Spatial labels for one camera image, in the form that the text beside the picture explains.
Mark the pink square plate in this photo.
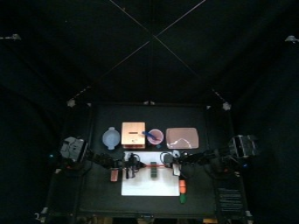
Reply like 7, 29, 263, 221
164, 127, 202, 151

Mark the wooden box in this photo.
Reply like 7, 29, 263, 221
120, 122, 147, 150

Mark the pale blue bowl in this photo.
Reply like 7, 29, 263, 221
101, 126, 123, 151

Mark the blue toy spoon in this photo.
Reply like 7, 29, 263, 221
141, 130, 157, 141

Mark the printed label sticker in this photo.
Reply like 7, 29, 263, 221
218, 187, 246, 214

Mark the thin diagonal brace wire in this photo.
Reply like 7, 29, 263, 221
107, 0, 230, 103
71, 0, 207, 100

